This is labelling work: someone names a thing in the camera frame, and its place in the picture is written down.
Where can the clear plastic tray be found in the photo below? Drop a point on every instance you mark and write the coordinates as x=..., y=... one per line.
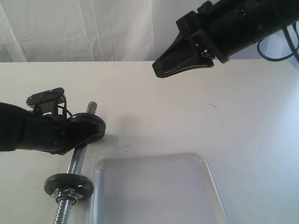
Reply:
x=161, y=189

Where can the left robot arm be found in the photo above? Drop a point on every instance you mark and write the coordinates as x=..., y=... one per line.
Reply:
x=8, y=126

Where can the black plate right side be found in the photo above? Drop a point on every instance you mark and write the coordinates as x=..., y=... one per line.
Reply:
x=90, y=134

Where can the black plate left side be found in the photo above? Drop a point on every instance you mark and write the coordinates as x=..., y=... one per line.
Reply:
x=82, y=185

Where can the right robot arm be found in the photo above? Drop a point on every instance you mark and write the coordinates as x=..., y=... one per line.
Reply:
x=287, y=13

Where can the chrome threaded dumbbell bar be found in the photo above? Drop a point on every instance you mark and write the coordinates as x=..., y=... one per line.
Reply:
x=75, y=166

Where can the white curtain backdrop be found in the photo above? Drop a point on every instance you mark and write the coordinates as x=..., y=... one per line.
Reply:
x=102, y=30

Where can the black weight plate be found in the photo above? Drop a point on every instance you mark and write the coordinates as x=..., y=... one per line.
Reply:
x=89, y=119

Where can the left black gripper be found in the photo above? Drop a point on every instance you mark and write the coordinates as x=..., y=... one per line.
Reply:
x=54, y=136

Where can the chrome collar nut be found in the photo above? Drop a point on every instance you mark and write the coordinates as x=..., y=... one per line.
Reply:
x=65, y=194

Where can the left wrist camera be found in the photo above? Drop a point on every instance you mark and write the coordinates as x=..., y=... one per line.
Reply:
x=48, y=102

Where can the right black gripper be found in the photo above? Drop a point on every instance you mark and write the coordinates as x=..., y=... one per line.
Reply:
x=223, y=29

